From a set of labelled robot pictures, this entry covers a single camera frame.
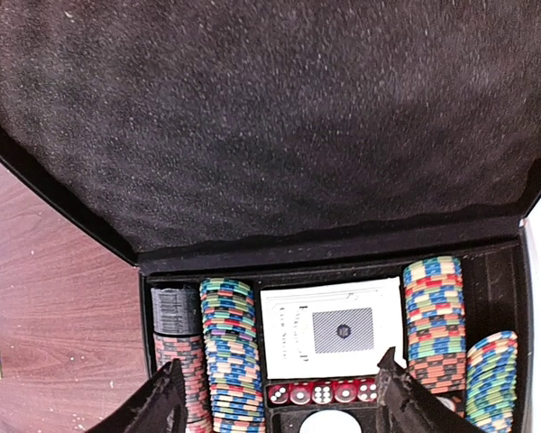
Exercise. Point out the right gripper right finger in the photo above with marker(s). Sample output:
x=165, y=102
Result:
x=405, y=405

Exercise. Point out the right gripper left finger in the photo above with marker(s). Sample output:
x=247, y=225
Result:
x=158, y=406

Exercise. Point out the orange black chip stack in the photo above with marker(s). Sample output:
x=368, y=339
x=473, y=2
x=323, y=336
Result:
x=435, y=323
x=189, y=350

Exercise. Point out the white dealer button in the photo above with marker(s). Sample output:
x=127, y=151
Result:
x=330, y=421

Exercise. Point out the white card deck box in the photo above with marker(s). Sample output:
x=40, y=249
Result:
x=329, y=331

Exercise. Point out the red dice row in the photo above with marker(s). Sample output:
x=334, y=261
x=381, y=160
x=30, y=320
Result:
x=323, y=392

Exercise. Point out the right outer chip stack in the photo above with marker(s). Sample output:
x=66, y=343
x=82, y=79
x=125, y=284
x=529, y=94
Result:
x=491, y=378

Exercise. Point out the grey black chip stack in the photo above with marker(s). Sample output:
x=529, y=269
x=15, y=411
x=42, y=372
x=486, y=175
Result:
x=176, y=311

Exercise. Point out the green blue chip stack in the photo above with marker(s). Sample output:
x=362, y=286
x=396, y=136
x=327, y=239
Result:
x=233, y=362

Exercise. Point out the black poker chip case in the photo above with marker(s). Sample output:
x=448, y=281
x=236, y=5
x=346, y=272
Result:
x=290, y=139

